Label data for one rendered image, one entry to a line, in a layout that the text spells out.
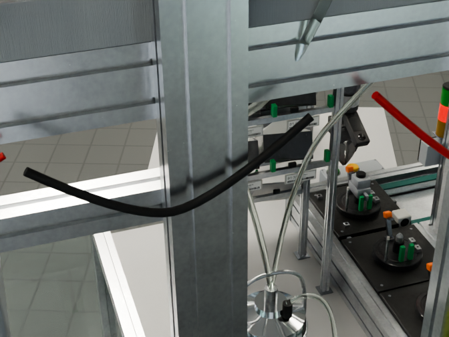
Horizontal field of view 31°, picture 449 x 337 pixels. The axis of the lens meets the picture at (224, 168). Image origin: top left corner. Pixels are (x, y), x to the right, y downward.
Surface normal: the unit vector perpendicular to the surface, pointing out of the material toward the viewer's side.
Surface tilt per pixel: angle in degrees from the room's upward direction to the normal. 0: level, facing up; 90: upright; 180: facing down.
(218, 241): 90
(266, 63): 90
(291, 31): 90
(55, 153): 0
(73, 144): 0
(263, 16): 90
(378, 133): 0
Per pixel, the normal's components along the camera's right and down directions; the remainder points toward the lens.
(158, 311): -0.01, -0.84
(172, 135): 0.31, 0.51
